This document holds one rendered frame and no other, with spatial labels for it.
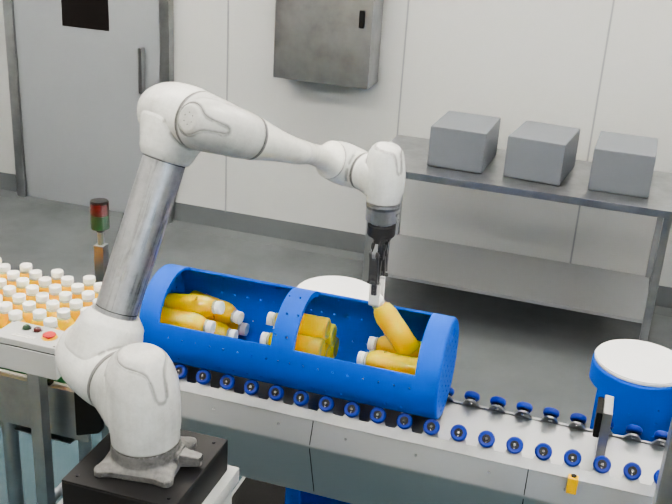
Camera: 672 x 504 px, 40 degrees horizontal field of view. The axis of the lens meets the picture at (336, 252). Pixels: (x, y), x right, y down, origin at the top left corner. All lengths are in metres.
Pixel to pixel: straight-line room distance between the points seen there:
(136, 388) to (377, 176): 0.82
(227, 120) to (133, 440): 0.71
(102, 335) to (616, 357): 1.54
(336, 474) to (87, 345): 0.90
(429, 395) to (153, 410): 0.78
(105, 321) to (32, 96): 4.79
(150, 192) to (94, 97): 4.48
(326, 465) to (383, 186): 0.83
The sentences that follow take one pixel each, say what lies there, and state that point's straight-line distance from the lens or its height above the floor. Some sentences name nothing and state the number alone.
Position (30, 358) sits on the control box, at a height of 1.05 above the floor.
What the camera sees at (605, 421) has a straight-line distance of 2.55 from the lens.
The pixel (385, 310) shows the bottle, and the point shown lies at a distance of 2.54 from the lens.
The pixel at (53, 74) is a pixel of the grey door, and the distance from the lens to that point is 6.74.
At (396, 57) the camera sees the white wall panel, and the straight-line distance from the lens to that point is 5.74.
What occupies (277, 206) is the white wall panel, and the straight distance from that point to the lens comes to 6.23.
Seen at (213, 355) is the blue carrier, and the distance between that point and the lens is 2.66.
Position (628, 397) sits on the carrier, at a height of 0.98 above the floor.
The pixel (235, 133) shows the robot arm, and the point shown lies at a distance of 2.01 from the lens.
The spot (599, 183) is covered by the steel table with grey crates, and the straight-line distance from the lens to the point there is 4.93.
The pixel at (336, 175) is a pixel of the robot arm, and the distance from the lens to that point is 2.46.
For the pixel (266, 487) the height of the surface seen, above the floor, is 0.15.
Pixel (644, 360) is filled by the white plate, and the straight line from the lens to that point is 2.95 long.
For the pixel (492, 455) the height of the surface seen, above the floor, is 0.92.
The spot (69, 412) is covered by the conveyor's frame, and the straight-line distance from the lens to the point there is 2.88.
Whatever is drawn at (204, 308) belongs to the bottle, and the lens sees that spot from 2.74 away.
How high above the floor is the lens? 2.34
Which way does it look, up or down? 22 degrees down
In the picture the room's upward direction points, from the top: 4 degrees clockwise
